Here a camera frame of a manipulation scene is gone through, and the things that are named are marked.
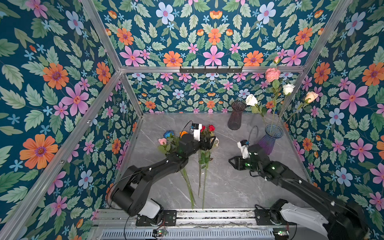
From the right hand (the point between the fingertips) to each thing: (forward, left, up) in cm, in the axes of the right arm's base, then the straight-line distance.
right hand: (231, 159), depth 79 cm
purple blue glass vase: (+16, -26, +4) cm, 30 cm away
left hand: (+11, +10, +9) cm, 17 cm away
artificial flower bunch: (+18, +39, -11) cm, 44 cm away
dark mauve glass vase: (+32, -7, -3) cm, 33 cm away
